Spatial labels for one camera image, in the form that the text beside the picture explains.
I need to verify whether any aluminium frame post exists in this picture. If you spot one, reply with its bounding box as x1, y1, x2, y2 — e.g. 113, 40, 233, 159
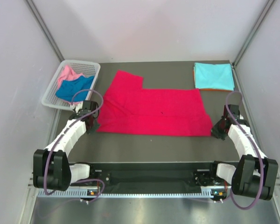
24, 0, 64, 62
231, 0, 276, 68

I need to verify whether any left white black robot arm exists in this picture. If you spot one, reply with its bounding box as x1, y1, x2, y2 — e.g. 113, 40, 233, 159
33, 100, 100, 191

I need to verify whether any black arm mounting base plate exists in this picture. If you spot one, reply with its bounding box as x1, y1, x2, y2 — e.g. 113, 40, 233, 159
89, 169, 228, 186

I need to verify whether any folded light blue t shirt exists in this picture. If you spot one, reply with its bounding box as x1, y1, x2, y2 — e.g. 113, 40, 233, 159
193, 63, 235, 91

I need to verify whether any right aluminium frame post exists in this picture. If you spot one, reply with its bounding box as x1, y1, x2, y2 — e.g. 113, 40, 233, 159
231, 0, 276, 68

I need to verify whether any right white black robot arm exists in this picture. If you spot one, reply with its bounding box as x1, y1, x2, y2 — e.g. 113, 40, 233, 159
194, 104, 279, 201

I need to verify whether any left aluminium frame post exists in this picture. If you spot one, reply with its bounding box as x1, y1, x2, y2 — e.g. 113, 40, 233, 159
24, 0, 64, 62

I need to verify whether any white slotted cable duct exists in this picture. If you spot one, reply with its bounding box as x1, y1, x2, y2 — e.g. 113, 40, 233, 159
37, 187, 226, 198

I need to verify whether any folded orange t shirt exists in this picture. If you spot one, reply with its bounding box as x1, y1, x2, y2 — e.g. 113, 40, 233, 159
193, 69, 235, 91

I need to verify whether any white perforated plastic basket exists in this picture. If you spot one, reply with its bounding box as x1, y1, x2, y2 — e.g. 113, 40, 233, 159
42, 60, 101, 111

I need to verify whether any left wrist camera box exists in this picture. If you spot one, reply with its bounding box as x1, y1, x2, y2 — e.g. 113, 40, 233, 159
70, 102, 83, 113

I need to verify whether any pink t shirt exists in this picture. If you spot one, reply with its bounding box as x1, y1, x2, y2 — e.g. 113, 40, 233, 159
57, 65, 84, 104

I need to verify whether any red t shirt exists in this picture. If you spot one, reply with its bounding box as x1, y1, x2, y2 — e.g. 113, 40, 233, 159
98, 70, 213, 137

